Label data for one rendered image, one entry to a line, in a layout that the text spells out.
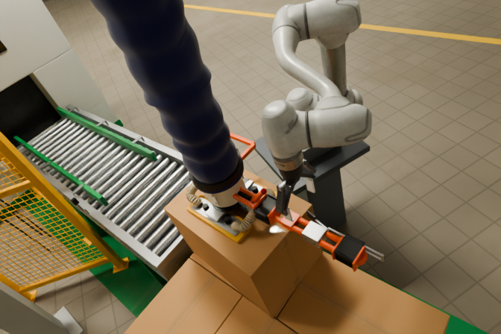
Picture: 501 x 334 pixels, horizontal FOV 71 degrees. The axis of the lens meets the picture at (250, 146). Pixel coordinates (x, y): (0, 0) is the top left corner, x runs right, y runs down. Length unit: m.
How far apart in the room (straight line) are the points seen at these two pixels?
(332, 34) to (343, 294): 1.12
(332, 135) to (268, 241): 0.67
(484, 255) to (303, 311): 1.25
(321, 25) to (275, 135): 0.56
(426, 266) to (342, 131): 1.66
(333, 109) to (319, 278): 1.05
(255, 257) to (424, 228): 1.45
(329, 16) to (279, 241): 0.87
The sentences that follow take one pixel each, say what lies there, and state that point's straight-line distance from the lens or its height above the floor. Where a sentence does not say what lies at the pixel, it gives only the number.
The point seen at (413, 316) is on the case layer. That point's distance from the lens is 1.75.
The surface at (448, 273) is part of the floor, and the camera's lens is 2.48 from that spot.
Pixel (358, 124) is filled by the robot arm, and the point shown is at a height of 1.55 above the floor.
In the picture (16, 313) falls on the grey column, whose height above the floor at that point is 0.46.
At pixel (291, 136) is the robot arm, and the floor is 1.55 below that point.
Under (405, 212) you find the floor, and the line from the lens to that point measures 2.68.
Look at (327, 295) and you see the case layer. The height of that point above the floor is 0.54.
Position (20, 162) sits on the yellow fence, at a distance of 2.30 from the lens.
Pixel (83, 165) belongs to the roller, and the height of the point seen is 0.52.
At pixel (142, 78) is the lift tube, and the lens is 1.11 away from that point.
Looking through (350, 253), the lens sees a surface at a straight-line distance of 1.23.
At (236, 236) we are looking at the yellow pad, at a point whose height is 0.96.
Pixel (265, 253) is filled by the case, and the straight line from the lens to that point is 1.45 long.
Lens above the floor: 2.16
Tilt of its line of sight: 40 degrees down
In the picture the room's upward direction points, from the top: 19 degrees counter-clockwise
